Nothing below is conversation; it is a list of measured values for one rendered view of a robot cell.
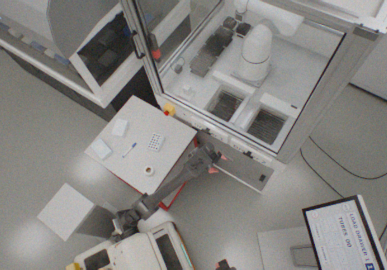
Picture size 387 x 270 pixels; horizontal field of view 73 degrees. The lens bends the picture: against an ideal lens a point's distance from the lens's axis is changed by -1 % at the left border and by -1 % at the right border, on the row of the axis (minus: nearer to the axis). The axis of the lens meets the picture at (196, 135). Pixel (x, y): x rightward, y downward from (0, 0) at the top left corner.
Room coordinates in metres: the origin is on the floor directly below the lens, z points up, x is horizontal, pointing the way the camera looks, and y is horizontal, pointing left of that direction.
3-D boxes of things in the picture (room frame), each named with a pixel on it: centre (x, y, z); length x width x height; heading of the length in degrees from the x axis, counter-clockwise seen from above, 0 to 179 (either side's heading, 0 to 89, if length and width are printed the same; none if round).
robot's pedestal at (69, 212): (0.43, 0.95, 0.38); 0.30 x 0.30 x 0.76; 48
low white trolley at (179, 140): (0.85, 0.42, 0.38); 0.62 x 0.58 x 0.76; 48
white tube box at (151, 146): (0.81, 0.30, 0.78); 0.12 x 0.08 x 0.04; 152
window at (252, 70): (0.79, -0.14, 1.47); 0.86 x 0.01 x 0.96; 48
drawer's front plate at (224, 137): (0.80, -0.09, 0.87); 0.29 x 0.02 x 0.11; 48
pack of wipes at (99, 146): (0.83, 0.70, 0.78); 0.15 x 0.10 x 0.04; 35
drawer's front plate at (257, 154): (0.59, -0.32, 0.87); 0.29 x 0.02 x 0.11; 48
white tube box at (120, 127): (0.97, 0.55, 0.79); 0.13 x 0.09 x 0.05; 158
